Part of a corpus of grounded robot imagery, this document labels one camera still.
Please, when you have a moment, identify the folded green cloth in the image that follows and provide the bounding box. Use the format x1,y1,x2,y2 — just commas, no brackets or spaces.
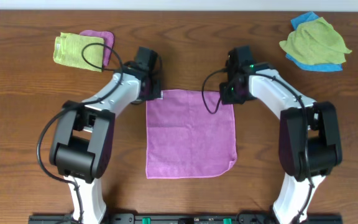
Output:
53,32,104,72

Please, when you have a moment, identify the purple microfiber cloth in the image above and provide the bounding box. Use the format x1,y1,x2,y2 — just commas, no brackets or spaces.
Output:
145,90,237,179

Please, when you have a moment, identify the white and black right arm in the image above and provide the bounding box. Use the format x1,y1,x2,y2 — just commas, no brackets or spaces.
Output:
219,45,342,223

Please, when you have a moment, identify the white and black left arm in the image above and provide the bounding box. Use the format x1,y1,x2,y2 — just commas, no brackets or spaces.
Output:
49,47,162,223

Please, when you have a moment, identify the crumpled green cloth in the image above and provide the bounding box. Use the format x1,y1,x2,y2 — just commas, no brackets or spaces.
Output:
279,17,352,65

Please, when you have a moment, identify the black left camera cable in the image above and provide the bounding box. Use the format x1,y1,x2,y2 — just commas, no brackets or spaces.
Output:
36,42,164,224

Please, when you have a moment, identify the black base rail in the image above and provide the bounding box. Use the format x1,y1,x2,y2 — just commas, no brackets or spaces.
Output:
28,213,343,224

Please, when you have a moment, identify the folded purple cloth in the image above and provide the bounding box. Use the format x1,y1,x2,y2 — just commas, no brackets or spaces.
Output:
80,30,114,66

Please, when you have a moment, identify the blue cloth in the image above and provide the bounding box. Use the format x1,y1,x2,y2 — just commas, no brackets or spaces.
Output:
286,12,342,72

